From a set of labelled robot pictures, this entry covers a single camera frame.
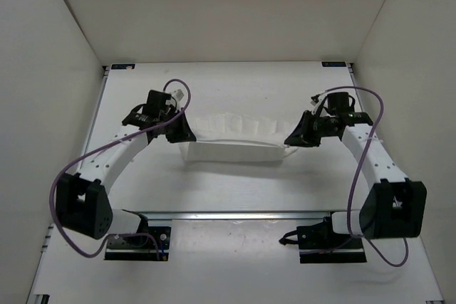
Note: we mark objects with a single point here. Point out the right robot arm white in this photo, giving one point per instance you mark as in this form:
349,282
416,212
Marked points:
383,203

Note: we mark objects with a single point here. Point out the left blue corner label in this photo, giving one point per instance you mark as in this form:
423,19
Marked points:
122,66

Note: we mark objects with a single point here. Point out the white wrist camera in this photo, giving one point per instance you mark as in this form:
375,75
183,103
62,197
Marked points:
177,95
316,99

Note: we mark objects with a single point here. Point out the right blue corner label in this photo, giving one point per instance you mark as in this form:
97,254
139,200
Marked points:
333,64

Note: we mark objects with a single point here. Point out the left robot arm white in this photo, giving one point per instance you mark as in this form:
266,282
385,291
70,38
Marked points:
82,203

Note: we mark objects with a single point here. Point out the white pleated skirt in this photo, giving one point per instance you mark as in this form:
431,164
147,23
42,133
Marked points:
234,138

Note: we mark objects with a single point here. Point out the aluminium left side rail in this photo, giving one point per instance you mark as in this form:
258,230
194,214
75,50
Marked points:
88,106

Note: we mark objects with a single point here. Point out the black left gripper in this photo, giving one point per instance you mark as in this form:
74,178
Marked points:
184,132

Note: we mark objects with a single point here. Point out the blue corner label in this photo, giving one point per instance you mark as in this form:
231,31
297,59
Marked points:
333,64
122,66

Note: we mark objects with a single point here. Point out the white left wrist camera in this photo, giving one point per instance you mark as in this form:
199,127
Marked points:
177,95

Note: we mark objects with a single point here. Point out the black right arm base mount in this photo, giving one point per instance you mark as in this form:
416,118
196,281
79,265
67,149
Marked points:
318,243

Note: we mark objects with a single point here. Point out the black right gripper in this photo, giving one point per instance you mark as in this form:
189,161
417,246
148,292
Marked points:
302,137

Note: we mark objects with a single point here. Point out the aluminium table front rail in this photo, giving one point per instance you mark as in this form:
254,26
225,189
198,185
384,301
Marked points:
234,215

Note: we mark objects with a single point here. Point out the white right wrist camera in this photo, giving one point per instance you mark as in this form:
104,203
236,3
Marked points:
316,99

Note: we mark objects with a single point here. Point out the aluminium right side rail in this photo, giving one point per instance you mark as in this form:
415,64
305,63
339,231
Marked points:
374,163

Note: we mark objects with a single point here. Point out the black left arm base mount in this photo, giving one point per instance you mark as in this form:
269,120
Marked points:
142,248

